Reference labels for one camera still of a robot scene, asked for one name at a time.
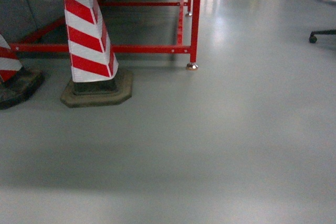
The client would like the red and white traffic cone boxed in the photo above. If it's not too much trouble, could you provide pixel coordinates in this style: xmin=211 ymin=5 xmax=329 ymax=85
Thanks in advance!
xmin=60 ymin=0 xmax=133 ymax=108

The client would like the black office chair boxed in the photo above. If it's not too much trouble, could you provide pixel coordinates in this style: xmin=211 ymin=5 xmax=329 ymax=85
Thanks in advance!
xmin=308 ymin=29 xmax=336 ymax=44

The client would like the red metal table frame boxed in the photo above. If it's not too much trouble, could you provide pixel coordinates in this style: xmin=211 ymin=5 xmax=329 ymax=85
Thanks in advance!
xmin=9 ymin=0 xmax=200 ymax=70

